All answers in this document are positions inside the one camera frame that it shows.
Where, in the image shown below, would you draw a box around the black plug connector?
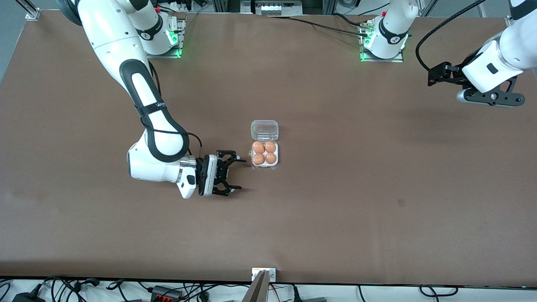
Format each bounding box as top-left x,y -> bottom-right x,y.
73,278 -> 101,292

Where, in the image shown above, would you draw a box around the clear plastic egg box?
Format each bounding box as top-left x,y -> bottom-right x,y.
248,120 -> 280,170

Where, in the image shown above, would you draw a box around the aluminium frame post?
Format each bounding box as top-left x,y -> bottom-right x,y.
212,0 -> 254,14

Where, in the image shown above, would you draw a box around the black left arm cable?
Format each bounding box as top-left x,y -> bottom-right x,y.
415,0 -> 487,73

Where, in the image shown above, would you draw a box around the silver table edge bracket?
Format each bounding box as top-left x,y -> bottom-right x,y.
252,268 -> 276,282

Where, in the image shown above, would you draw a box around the long black table cable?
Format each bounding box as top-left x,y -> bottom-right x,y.
268,15 -> 370,36

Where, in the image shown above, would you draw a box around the short black table cable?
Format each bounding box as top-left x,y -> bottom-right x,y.
334,13 -> 370,26

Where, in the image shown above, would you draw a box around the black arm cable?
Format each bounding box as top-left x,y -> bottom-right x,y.
141,61 -> 204,158
415,0 -> 487,73

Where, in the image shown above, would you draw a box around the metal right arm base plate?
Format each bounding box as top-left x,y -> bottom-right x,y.
138,17 -> 185,58

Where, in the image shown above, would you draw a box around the silver corner bracket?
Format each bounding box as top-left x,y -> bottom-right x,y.
17,0 -> 41,21

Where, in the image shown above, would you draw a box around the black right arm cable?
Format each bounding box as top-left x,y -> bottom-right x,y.
141,61 -> 204,158

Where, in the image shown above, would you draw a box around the black red connector block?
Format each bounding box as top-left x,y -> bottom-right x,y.
150,285 -> 183,301

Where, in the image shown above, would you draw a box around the black power adapter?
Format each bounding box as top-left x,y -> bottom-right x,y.
12,291 -> 46,302

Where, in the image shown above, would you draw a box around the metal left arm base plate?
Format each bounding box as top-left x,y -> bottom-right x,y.
359,19 -> 405,63

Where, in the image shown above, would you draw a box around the aluminium profile bar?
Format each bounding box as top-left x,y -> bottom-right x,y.
242,271 -> 270,302

